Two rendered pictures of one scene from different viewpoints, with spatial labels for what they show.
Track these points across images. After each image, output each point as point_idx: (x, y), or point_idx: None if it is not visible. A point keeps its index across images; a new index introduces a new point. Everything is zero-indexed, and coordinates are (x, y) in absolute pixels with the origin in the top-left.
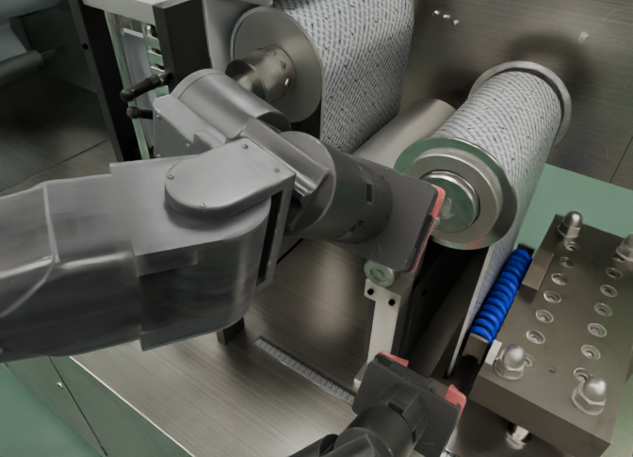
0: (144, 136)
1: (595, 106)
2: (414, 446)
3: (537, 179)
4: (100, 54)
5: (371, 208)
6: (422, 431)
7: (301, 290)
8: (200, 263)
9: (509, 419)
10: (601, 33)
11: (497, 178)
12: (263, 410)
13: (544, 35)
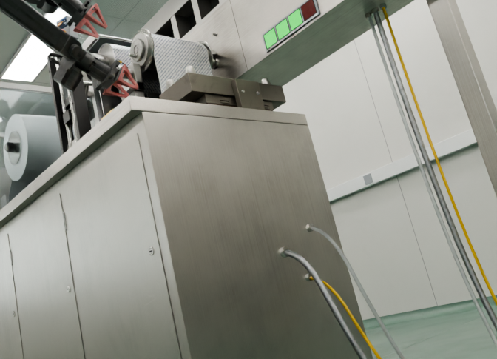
0: (63, 92)
1: (230, 50)
2: (97, 63)
3: (206, 69)
4: (53, 73)
5: None
6: (103, 64)
7: None
8: None
9: None
10: (219, 29)
11: (145, 32)
12: None
13: (209, 44)
